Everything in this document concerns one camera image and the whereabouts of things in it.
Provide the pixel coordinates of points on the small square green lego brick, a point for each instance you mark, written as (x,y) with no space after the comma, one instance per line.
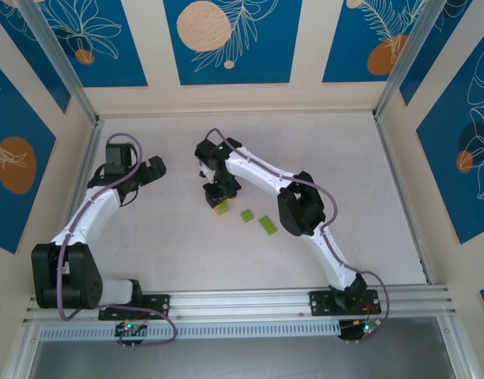
(247,215)

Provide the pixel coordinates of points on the blue floral wall panel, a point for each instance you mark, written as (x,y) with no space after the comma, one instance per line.
(344,47)
(4,221)
(417,79)
(443,177)
(265,59)
(48,81)
(119,59)

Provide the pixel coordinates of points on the aluminium frame post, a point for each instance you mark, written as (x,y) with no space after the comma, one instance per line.
(403,59)
(62,59)

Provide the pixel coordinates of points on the long green lego brick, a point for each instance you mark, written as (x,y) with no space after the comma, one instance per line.
(268,226)

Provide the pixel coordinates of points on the grey metal sheet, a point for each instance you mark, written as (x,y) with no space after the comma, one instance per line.
(241,363)

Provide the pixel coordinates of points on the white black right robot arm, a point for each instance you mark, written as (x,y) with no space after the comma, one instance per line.
(257,169)

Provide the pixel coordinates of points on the aluminium table side rail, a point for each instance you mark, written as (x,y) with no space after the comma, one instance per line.
(403,197)
(91,150)

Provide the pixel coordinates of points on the long aluminium mounting rail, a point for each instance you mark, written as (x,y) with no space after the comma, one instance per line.
(241,302)

